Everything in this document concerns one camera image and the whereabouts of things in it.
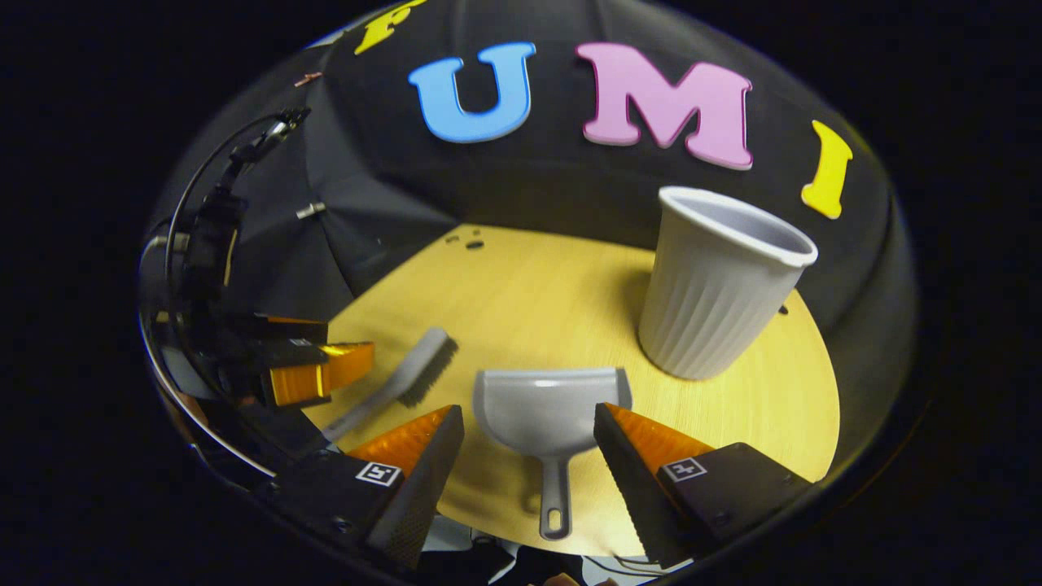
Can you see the grey dustpan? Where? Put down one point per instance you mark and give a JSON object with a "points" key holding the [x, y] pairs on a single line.
{"points": [[545, 407]]}

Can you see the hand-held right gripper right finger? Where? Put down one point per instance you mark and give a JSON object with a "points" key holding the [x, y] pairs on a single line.
{"points": [[627, 480]]}

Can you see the small white tag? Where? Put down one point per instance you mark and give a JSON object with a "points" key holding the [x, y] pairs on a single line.
{"points": [[310, 211]]}

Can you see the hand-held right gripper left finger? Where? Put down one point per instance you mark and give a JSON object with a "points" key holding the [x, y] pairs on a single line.
{"points": [[427, 480]]}

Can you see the white ribbed garbage bin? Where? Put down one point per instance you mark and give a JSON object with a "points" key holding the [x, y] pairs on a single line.
{"points": [[708, 309]]}

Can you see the yellow wooden desktop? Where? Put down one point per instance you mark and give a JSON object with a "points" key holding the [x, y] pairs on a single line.
{"points": [[529, 293]]}

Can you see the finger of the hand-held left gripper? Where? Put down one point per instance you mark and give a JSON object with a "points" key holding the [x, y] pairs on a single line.
{"points": [[350, 365], [297, 384]]}

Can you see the black backdrop cloth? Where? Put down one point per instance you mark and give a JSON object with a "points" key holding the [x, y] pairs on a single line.
{"points": [[553, 187]]}

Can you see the small grey broom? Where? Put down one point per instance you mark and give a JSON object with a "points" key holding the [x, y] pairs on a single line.
{"points": [[407, 366]]}

